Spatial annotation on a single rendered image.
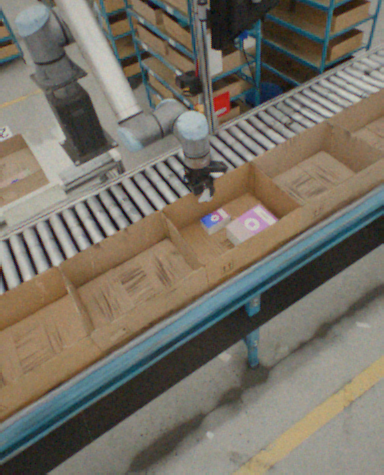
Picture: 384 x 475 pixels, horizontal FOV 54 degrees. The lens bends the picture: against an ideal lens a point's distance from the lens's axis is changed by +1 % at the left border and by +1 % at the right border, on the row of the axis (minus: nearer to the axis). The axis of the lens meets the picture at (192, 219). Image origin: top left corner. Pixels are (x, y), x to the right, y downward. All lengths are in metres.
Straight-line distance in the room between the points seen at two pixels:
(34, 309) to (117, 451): 0.95
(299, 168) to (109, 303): 0.94
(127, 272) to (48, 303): 0.29
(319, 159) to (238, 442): 1.34
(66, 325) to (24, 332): 0.15
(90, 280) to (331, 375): 1.31
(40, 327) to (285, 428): 1.23
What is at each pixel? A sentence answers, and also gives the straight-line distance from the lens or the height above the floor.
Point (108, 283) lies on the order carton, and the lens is 1.40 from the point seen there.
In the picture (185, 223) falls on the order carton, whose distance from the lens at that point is 1.46.
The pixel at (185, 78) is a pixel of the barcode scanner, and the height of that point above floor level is 1.09.
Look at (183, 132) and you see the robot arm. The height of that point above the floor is 1.33.
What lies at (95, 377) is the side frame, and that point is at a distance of 1.25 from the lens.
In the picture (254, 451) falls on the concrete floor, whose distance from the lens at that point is 2.05.
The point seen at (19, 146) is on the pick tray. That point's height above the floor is 0.78.
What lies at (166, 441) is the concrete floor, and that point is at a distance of 2.09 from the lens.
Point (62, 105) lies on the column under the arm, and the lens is 1.97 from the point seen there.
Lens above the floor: 2.03
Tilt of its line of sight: 50 degrees down
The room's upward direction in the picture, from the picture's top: 12 degrees counter-clockwise
